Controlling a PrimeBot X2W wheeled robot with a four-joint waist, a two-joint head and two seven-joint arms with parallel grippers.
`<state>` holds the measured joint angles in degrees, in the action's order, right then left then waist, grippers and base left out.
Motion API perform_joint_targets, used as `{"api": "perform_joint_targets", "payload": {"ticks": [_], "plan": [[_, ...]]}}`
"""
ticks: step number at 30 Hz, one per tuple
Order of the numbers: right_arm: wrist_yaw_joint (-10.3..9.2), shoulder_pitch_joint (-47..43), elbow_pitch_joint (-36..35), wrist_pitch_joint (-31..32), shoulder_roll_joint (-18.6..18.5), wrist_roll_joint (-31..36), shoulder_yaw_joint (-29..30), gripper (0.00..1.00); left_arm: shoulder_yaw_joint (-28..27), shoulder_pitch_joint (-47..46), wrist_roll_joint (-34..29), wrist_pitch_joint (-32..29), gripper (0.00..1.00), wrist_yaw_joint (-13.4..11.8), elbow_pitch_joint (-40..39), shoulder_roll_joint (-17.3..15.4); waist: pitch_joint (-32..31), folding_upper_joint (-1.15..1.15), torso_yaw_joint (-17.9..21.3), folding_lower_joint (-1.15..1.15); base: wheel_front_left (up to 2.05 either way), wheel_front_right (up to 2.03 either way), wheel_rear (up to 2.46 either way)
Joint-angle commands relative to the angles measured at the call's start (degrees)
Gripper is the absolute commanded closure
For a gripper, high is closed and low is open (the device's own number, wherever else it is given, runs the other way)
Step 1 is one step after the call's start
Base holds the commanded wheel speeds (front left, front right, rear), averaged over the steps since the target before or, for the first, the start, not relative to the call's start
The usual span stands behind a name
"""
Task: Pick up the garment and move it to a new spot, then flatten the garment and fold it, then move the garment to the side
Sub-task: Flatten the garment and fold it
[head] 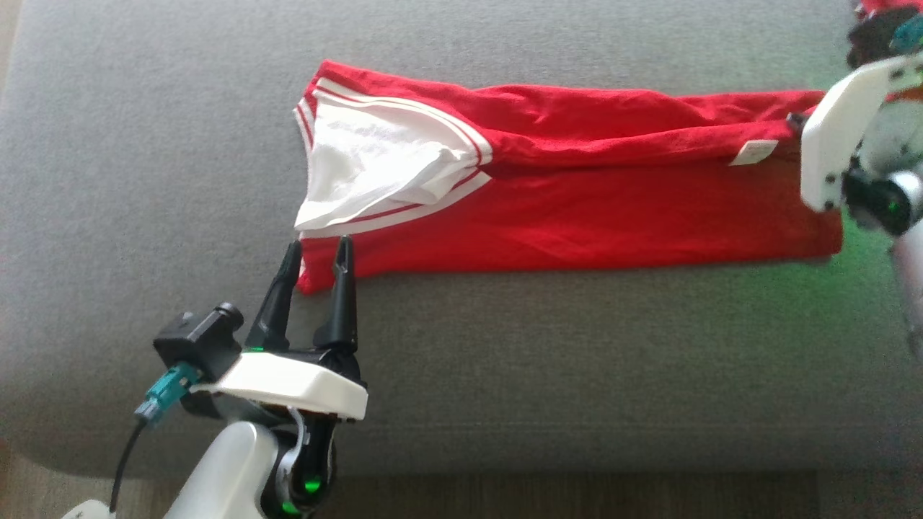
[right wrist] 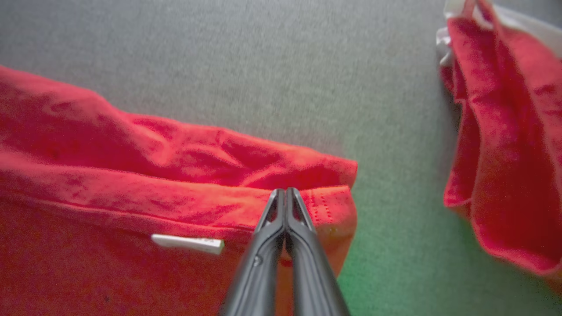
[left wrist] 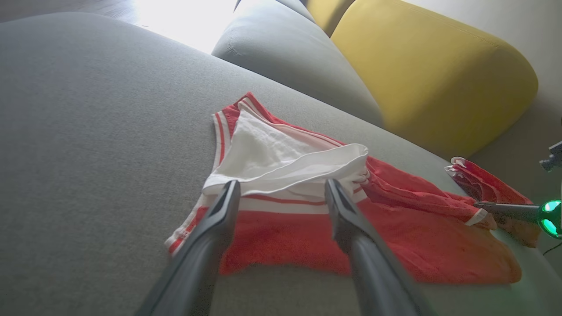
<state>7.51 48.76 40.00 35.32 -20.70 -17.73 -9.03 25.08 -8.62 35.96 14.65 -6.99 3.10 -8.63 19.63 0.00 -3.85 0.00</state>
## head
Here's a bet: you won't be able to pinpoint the teal camera connector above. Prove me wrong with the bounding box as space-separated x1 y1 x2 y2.
134 362 203 427
890 14 923 53

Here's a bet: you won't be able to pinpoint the large grey sofa ottoman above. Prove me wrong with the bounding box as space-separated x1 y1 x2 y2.
0 0 923 481

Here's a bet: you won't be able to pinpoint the red shirt with white sleeves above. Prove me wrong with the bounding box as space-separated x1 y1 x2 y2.
291 59 845 297

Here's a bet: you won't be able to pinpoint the black left camera cable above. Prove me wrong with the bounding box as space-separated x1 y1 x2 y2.
107 420 149 514

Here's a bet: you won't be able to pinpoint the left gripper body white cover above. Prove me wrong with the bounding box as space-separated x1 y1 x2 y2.
190 346 369 422

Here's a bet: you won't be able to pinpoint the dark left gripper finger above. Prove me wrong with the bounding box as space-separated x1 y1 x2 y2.
244 241 304 352
313 235 360 354

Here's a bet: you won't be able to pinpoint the teal left camera connector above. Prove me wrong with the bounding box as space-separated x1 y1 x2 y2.
134 362 203 427

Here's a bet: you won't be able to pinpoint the red shorts with white trim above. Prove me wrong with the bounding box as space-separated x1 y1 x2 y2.
854 0 923 19

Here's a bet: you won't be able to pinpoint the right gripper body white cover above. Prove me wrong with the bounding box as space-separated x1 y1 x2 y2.
800 53 923 214

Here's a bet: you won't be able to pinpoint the teal right camera connector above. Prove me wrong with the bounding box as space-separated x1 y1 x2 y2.
890 14 923 53

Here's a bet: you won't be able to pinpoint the white cable tag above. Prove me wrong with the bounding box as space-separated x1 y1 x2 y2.
61 499 117 519

